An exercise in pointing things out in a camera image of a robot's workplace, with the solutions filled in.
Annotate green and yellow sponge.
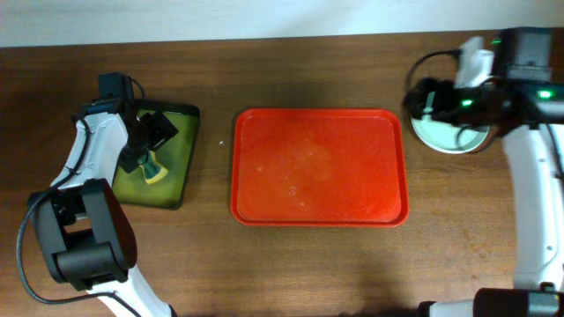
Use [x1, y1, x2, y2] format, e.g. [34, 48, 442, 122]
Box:
[138, 151, 168, 185]

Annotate light blue top plate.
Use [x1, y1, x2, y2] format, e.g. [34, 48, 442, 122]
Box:
[411, 118, 491, 155]

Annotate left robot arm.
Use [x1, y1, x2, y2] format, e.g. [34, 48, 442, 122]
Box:
[16, 72, 178, 316]

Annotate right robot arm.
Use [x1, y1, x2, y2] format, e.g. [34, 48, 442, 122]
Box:
[403, 26, 563, 316]

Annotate black tray with green liquid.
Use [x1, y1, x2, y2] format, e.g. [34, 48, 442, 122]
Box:
[113, 100, 200, 210]

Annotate red plastic serving tray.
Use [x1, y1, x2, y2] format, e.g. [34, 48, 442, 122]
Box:
[230, 108, 410, 227]

